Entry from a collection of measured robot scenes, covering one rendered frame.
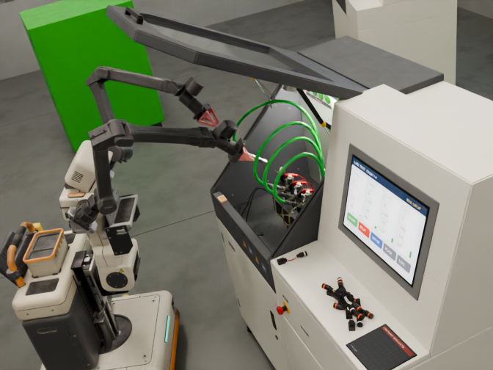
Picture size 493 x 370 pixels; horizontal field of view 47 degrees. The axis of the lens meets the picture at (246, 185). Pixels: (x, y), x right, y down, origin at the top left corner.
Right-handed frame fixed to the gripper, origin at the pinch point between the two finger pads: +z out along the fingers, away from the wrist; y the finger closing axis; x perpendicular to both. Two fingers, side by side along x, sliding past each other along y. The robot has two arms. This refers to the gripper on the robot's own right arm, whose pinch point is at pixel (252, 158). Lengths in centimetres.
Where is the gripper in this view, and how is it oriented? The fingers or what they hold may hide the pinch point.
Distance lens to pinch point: 246.9
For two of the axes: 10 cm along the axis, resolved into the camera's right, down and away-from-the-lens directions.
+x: -1.6, -5.1, 8.4
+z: 8.1, 4.2, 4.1
